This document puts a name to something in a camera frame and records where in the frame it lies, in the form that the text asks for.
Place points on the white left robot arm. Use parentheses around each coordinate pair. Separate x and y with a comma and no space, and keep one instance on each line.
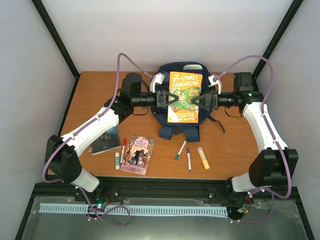
(62,153)

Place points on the red marker pen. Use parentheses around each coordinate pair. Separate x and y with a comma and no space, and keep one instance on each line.
(123,150)

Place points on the black corner frame post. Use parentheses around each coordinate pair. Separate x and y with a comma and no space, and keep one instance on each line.
(282,27)
(50,26)

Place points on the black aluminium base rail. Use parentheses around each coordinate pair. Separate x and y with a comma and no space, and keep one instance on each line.
(117,189)

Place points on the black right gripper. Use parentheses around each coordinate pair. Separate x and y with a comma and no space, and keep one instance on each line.
(213,96)

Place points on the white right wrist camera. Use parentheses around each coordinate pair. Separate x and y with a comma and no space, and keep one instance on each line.
(215,81)

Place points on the white glue stick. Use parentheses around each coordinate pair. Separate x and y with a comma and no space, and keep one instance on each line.
(117,161)

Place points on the pink illustrated paperback book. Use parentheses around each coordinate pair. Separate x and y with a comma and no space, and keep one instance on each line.
(138,154)

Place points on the navy blue student backpack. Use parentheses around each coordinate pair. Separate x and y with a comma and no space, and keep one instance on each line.
(192,131)

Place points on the black right corner frame post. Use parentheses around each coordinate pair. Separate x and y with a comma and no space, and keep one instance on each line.
(282,27)

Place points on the purple marker pen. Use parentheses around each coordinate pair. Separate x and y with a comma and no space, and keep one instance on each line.
(188,159)

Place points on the dark teal Bronte book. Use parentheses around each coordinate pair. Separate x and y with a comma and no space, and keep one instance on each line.
(109,140)

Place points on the orange 39-Storey Treehouse book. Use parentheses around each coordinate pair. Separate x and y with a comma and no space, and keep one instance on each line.
(187,86)

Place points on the yellow highlighter pen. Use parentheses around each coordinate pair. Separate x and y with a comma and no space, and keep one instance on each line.
(203,158)

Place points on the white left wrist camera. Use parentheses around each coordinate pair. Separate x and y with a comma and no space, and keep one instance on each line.
(156,80)

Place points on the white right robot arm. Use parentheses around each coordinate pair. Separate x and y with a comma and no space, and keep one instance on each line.
(275,163)

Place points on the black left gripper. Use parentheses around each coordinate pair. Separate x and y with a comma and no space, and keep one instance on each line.
(161,98)

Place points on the light blue slotted cable duct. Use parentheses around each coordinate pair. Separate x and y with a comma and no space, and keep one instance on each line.
(136,210)

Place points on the green capped marker pen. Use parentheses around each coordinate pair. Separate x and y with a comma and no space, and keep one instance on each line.
(180,150)

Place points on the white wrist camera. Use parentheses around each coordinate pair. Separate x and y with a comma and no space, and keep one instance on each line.
(215,81)
(156,80)

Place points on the black left corner frame post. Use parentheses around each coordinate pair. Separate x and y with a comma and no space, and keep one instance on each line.
(50,26)

